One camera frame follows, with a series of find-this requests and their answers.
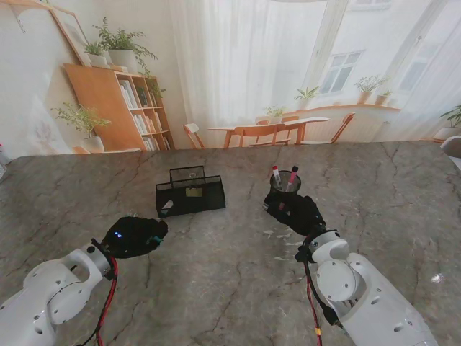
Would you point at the pink marker with black cap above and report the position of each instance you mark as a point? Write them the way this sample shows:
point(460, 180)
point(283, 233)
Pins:
point(292, 178)

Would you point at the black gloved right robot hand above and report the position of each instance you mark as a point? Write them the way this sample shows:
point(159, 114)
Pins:
point(299, 214)

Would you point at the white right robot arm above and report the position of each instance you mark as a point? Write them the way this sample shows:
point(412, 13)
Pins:
point(345, 284)

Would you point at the black mesh pen cup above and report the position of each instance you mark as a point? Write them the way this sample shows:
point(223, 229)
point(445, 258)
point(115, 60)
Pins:
point(297, 187)

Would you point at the black mesh desk organizer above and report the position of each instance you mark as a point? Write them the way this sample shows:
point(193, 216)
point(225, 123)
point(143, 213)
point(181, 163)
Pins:
point(212, 202)

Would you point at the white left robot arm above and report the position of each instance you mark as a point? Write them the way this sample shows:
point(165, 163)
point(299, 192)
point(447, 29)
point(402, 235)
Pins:
point(54, 288)

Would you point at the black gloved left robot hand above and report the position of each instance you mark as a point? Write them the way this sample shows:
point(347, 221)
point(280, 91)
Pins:
point(133, 238)

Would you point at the gold binder clip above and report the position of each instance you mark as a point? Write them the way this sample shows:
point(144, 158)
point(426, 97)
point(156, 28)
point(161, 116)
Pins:
point(194, 192)

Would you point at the printed room scene backdrop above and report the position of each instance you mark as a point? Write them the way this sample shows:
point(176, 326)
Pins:
point(252, 54)

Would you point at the white marker with red caps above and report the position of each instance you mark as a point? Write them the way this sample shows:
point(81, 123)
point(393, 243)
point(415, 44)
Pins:
point(277, 176)

